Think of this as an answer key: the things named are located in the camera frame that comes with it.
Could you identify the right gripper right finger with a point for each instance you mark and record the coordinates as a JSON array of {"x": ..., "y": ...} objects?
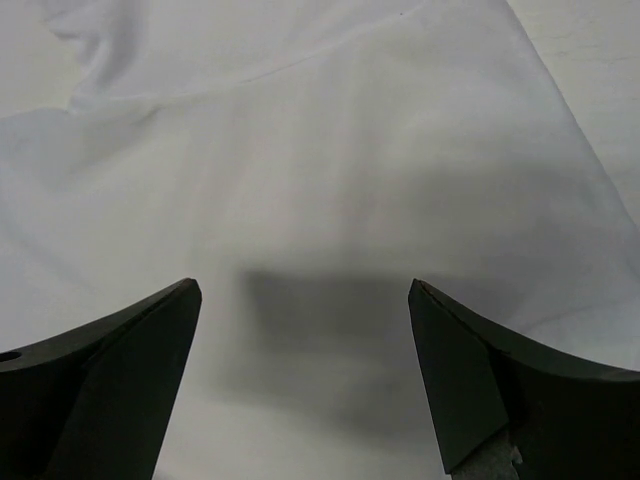
[{"x": 504, "y": 406}]

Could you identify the white t-shirt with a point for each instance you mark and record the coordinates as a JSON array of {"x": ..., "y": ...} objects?
[{"x": 304, "y": 161}]

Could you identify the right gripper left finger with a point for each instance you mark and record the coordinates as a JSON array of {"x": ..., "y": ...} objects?
[{"x": 95, "y": 402}]

